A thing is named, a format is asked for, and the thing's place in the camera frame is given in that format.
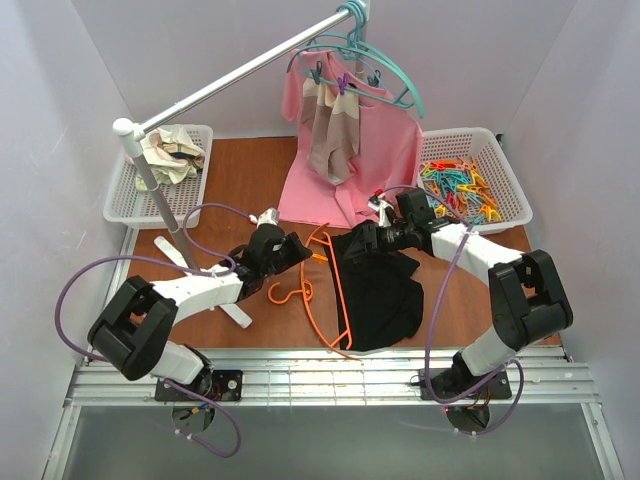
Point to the beige brown underwear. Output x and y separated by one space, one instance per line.
334 124

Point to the pink t-shirt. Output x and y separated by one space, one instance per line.
390 143

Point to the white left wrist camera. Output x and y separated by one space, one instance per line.
270 216

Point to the pile of colourful clothespins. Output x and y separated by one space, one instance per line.
459 183

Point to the white clothes basket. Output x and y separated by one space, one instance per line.
136 209

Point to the white clothespin basket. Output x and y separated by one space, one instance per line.
513 207

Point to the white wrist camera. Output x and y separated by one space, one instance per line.
270 216
384 209

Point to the aluminium rail frame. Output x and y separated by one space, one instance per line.
306 413

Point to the white metal clothes rack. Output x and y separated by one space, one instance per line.
202 293

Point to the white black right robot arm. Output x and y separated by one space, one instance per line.
527 299

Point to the orange clothespin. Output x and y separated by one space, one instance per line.
319 258

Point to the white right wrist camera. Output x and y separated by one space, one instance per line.
384 209

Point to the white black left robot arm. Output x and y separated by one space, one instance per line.
132 332

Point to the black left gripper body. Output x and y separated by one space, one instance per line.
286 247

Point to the black underwear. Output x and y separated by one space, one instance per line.
376 297

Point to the pile of light clothes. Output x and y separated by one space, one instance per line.
172 155

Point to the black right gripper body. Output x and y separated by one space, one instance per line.
373 238

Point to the teal plastic hanger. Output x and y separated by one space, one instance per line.
356 49

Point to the teal clip hanger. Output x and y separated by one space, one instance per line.
316 75

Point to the purple clothespin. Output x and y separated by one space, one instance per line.
343 83

